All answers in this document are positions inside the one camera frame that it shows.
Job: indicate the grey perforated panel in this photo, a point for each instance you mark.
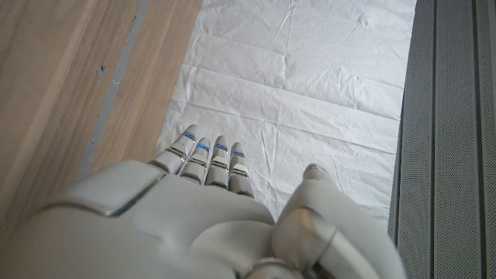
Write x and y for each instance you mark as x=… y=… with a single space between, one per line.
x=445 y=135

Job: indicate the white backdrop sheet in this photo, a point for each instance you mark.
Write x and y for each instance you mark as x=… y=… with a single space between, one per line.
x=290 y=77

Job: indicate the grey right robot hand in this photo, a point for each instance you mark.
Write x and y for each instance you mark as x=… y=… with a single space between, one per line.
x=174 y=224

